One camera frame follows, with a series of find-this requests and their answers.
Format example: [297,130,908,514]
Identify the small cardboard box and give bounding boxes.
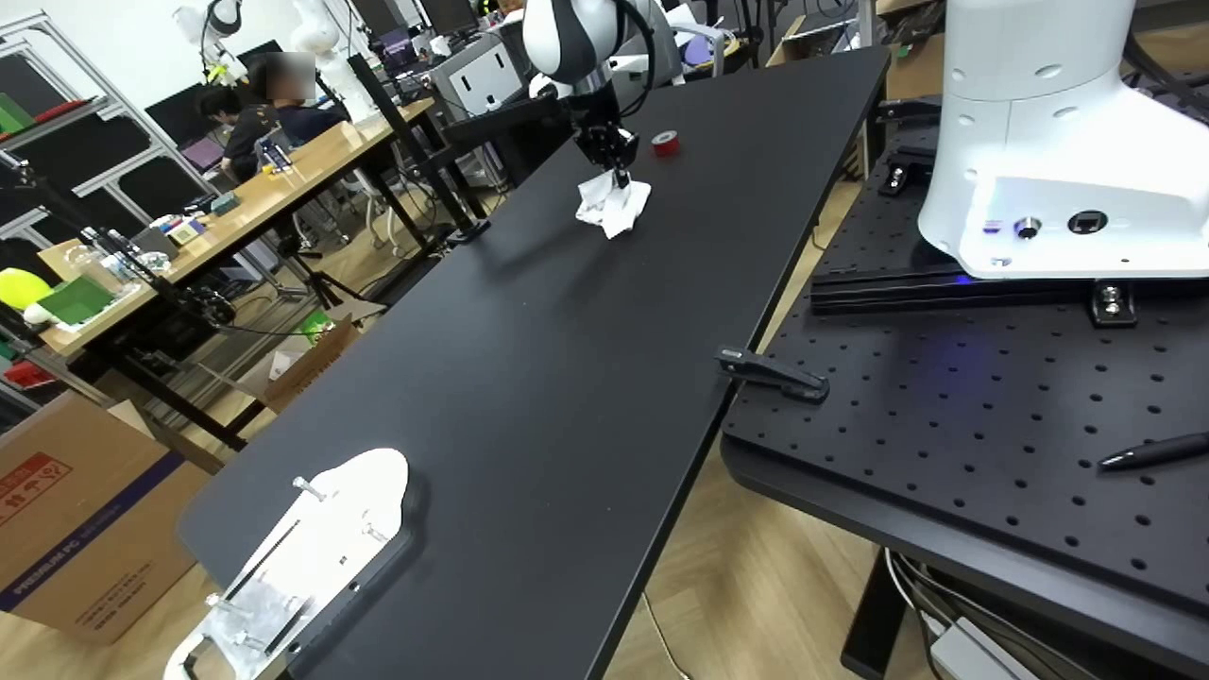
[259,317,366,415]

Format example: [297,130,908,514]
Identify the black lever handle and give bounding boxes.
[717,345,835,408]

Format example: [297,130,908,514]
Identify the black perforated breadboard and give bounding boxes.
[717,125,1209,680]

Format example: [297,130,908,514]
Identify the large cardboard box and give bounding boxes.
[0,388,215,648]

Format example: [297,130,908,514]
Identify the black clamp stand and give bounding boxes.
[342,50,494,245]

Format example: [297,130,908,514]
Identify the green flat item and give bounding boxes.
[37,273,119,332]

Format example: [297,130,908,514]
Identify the thick black cable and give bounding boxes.
[610,2,690,125]

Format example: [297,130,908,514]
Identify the white cabinet with slots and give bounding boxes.
[426,33,541,125]

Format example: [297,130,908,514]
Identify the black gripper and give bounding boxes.
[569,114,643,187]

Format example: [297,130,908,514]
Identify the white cloth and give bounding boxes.
[575,170,658,240]

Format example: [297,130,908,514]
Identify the seated person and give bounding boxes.
[221,54,353,174]

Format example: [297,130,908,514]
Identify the grey power strip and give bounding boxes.
[924,613,1049,680]

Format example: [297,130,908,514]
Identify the black mounting rail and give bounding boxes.
[809,263,1209,317]

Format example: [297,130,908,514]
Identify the yellow item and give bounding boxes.
[0,263,56,317]

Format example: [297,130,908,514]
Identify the metal shelf rack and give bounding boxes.
[0,10,186,257]

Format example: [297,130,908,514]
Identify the white cables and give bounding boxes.
[879,543,968,638]

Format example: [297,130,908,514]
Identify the black pen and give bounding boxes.
[1094,425,1209,477]

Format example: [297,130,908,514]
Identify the long wooden desk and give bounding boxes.
[34,96,443,453]

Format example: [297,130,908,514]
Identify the metal bolt bracket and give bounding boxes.
[1088,279,1141,332]

